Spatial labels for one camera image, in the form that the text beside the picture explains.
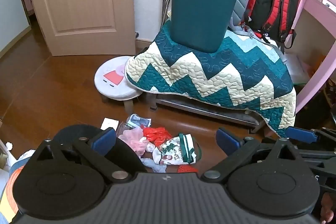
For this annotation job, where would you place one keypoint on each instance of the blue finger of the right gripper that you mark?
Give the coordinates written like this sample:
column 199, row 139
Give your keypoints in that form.
column 301, row 135

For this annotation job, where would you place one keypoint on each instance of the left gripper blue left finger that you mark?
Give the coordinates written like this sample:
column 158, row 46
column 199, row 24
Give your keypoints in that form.
column 103, row 142

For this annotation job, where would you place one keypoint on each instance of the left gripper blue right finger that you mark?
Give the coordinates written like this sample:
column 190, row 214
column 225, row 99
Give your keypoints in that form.
column 227, row 141

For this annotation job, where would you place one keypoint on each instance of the pink mesh bath sponge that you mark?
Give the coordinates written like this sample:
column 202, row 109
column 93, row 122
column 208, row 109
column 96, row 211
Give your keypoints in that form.
column 135, row 139

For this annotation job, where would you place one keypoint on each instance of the clear bag with contents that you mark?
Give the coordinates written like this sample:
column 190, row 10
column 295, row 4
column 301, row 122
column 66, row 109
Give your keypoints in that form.
column 132, row 122

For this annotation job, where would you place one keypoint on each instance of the white green printed wrapper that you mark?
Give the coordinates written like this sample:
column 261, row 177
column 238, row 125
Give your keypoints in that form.
column 180, row 150

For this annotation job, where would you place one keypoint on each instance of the red foam fruit net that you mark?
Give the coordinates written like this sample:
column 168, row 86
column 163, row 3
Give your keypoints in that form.
column 186, row 169

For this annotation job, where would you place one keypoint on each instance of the red plastic bag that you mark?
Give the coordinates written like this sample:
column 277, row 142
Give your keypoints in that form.
column 157, row 136

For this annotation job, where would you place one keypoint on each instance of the dark teal trash bin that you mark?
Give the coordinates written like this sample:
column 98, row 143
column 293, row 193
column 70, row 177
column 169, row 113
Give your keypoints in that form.
column 200, row 24

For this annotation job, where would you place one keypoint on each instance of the person's hand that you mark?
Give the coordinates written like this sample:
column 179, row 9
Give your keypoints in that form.
column 327, row 207

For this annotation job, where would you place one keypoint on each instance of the white paper card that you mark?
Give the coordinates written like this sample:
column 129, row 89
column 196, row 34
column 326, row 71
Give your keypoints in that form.
column 109, row 123

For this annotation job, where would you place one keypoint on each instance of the teal cream zigzag quilt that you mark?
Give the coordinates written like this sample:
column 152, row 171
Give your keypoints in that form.
column 243, row 74

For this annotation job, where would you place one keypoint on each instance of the red black backpack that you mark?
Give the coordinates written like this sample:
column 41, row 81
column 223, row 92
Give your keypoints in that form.
column 272, row 19

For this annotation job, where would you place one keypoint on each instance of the pink desk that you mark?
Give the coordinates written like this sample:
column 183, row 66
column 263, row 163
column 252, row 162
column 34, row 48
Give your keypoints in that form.
column 315, row 44

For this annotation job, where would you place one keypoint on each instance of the black low bench frame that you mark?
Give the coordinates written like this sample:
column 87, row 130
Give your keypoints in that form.
column 252, row 120

